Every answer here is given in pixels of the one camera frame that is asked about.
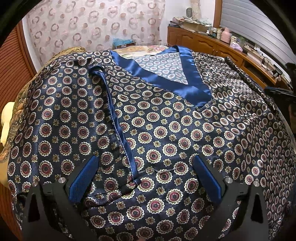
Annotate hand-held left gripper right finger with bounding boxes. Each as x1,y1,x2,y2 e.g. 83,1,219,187
193,154,270,241

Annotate circle-print sheer curtain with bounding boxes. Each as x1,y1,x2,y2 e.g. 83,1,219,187
26,0,167,66

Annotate slatted wooden wardrobe door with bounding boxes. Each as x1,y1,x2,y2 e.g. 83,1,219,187
0,24,35,116

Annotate pale yellow cloth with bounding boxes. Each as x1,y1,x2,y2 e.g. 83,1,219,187
0,102,16,149

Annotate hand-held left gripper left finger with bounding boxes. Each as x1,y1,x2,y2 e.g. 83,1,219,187
22,156,99,241

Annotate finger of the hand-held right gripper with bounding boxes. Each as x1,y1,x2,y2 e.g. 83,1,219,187
265,86,296,98

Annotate navy medallion-print satin robe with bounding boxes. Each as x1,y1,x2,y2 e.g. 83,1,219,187
7,45,296,241

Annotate teal patterned box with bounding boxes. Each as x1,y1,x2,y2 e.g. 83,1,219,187
112,37,136,49

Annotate long wooden cabinet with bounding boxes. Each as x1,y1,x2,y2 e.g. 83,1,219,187
167,25,292,91

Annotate wooden window frame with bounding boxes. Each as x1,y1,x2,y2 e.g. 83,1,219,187
214,0,223,28

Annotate pink bottle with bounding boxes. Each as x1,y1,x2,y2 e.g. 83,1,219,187
221,27,231,44

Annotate pile of boxes and papers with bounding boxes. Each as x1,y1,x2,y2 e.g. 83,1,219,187
169,16,212,33

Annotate beige fabric ornament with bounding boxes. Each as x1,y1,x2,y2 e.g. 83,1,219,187
191,0,204,18

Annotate grey window blind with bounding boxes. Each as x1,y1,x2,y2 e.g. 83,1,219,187
220,0,296,67

